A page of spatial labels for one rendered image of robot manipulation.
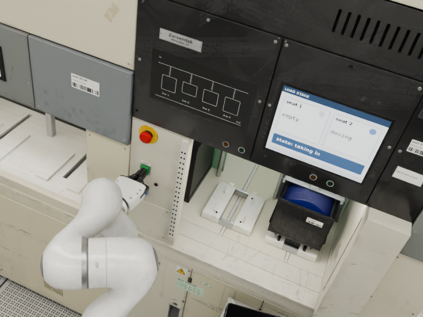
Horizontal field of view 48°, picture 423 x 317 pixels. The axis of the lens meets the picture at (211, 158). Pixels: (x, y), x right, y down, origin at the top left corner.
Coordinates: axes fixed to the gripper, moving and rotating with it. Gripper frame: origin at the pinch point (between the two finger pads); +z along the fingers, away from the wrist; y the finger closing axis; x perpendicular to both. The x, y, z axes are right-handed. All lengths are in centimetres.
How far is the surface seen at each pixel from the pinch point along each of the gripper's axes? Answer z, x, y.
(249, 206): 35, -30, 34
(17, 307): -5, -120, -61
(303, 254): 23, -31, 60
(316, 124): 3, 40, 48
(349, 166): 3, 31, 60
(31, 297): 2, -120, -59
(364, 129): 3, 43, 60
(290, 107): 3, 42, 40
